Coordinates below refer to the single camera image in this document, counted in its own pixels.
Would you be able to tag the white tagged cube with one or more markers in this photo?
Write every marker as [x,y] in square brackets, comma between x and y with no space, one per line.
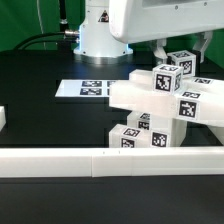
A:
[186,60]
[167,78]

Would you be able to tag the white chair seat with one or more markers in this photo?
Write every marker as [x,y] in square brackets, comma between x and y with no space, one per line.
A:
[167,132]

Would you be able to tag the white left fence bar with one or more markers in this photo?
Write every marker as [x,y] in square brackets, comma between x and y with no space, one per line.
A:
[2,117]

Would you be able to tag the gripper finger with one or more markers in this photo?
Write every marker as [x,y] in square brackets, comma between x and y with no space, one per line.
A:
[202,43]
[157,47]

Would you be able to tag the white front fence bar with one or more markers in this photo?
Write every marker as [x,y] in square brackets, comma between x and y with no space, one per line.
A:
[74,162]

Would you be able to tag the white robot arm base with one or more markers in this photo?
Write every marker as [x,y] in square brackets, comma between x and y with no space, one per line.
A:
[96,44]

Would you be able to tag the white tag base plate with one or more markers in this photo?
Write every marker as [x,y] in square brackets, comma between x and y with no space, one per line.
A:
[84,88]

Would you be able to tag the white fence bar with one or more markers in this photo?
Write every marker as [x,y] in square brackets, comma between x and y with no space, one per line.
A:
[2,117]
[74,162]
[219,133]

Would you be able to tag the white chair back frame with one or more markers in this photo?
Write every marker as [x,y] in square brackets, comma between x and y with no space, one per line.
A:
[200,100]

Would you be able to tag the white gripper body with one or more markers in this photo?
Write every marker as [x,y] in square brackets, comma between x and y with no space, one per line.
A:
[134,21]

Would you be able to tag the white right fence bar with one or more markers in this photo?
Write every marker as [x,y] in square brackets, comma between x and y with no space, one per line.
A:
[219,133]

